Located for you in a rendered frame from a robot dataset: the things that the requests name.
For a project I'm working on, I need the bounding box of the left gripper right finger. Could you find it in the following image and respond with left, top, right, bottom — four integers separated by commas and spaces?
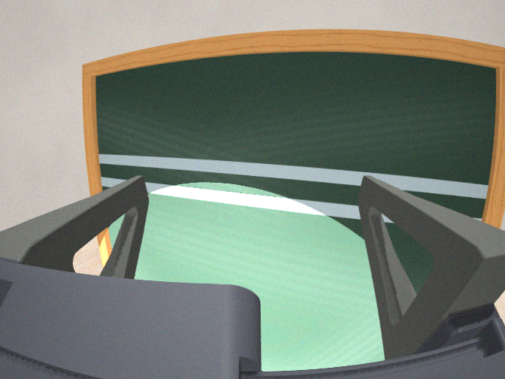
358, 175, 505, 360

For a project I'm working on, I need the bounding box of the green chalkboard with wooden frame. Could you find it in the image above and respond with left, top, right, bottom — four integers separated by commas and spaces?
82, 29, 505, 371

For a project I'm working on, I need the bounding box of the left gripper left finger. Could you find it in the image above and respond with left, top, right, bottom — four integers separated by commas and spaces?
0, 175, 149, 279

